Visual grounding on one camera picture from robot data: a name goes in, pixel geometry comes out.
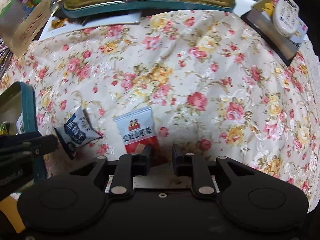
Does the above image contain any red white hawthorn packet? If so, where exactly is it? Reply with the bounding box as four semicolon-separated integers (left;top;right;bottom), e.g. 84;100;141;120
114;107;159;153

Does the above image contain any blue white raisin packet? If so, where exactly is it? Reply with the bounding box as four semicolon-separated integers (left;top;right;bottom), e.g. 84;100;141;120
54;107;101;160

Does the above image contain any empty gold tin tray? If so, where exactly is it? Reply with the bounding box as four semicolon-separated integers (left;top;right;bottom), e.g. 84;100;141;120
1;81;48;183

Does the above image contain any floral tablecloth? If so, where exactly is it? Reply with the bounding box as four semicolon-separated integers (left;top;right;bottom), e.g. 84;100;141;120
1;10;319;210

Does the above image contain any large kraft paper snack bag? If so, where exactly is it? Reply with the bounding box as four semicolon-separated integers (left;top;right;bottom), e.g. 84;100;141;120
1;0;51;56

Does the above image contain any book with duck cover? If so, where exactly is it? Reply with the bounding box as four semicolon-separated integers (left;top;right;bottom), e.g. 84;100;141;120
241;0;308;66

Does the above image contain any white remote control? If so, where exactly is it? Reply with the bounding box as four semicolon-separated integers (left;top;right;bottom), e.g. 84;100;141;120
272;0;299;37

